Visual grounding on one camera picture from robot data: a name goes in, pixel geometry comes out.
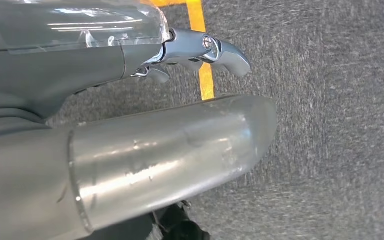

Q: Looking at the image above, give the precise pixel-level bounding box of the yellow floor tape square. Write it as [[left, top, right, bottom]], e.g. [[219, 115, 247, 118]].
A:
[[140, 0, 215, 101]]

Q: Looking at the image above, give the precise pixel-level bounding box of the black robot leg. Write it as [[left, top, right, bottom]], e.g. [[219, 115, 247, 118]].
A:
[[148, 200, 212, 240]]

